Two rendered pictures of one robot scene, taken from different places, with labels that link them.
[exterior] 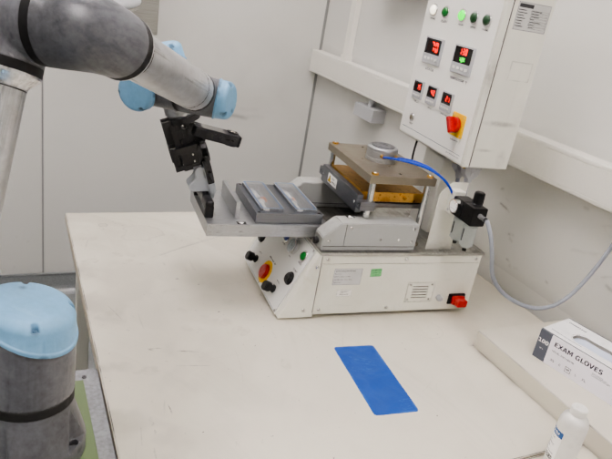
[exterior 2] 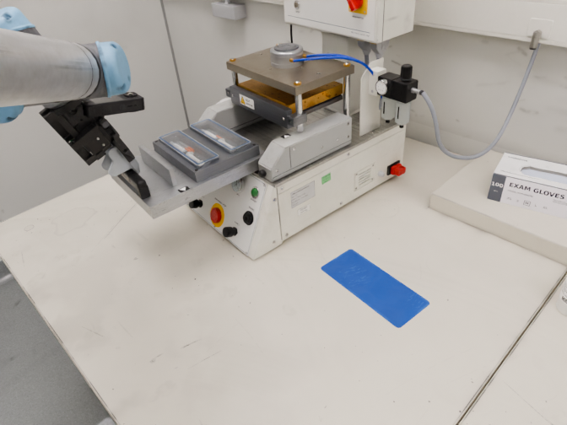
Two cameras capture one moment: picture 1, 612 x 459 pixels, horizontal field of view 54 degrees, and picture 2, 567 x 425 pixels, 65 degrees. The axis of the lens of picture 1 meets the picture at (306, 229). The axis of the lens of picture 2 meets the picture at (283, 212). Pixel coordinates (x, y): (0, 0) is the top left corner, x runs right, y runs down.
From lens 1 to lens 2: 0.48 m
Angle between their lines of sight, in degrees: 18
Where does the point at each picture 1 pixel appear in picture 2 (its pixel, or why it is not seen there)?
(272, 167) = (154, 89)
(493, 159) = (401, 24)
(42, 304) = not seen: outside the picture
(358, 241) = (303, 158)
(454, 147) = (361, 25)
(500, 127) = not seen: outside the picture
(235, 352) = (236, 321)
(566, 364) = (525, 198)
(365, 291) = (321, 199)
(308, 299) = (275, 230)
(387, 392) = (393, 295)
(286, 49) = not seen: outside the picture
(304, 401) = (330, 346)
